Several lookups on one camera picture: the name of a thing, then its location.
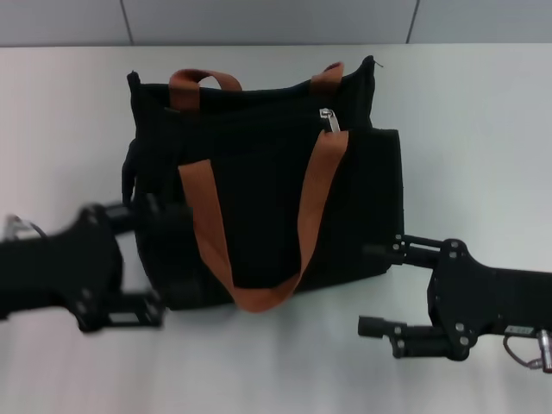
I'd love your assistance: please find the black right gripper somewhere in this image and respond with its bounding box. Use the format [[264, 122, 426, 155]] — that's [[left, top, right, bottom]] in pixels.
[[357, 234, 552, 362]]

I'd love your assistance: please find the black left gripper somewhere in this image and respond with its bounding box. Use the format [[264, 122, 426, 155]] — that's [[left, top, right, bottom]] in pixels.
[[0, 196, 204, 333]]

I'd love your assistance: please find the black bag with brown handles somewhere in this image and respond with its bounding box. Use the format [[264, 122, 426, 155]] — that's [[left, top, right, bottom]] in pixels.
[[120, 54, 406, 314]]

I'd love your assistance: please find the silver zipper pull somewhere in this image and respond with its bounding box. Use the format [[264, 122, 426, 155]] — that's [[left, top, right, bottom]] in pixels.
[[317, 107, 342, 135]]

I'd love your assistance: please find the grey left gripper cable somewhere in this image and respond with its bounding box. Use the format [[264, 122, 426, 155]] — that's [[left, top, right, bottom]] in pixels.
[[3, 214, 49, 241]]

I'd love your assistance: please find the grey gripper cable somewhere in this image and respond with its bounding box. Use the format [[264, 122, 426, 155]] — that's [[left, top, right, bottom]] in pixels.
[[501, 327, 552, 374], [3, 214, 49, 241]]

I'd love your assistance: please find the grey right gripper cable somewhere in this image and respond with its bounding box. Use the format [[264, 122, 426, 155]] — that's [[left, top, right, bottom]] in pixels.
[[501, 327, 552, 374]]

